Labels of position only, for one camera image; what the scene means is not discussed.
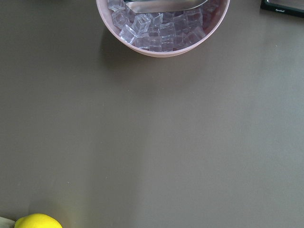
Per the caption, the black glass tray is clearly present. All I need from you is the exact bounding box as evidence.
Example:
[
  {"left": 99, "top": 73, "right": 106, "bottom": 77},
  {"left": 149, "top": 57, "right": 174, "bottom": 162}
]
[{"left": 260, "top": 0, "right": 304, "bottom": 18}]

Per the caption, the pink bowl with ice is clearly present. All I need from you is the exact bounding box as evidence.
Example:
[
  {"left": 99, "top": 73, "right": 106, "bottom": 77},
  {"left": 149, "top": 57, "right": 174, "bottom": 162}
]
[{"left": 96, "top": 0, "right": 230, "bottom": 58}]

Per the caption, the metal ice scoop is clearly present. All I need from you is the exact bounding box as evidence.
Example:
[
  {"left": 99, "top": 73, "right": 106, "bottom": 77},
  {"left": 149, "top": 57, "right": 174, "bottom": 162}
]
[{"left": 124, "top": 0, "right": 207, "bottom": 13}]

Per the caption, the yellow lemon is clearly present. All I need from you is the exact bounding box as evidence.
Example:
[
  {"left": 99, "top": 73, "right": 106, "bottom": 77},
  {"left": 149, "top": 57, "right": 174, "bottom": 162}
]
[{"left": 14, "top": 213, "right": 62, "bottom": 228}]

